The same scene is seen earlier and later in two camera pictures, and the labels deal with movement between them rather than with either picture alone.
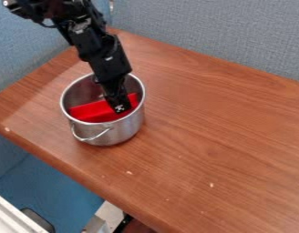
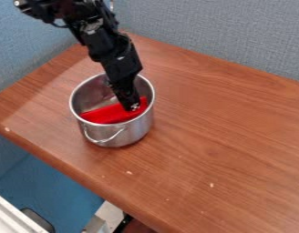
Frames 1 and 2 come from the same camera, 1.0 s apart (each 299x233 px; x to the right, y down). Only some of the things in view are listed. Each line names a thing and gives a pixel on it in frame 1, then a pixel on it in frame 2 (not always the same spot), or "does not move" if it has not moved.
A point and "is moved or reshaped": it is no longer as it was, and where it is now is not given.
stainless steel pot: [114, 131] is moved or reshaped
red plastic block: [97, 110] is moved or reshaped
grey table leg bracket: [105, 220] does not move
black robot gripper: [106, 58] to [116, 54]
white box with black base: [11, 219] does not move
